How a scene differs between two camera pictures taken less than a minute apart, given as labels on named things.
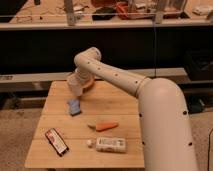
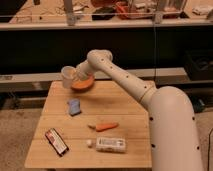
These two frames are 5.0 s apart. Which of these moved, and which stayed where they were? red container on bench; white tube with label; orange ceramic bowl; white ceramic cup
Moved: white ceramic cup
Stayed: white tube with label; orange ceramic bowl; red container on bench
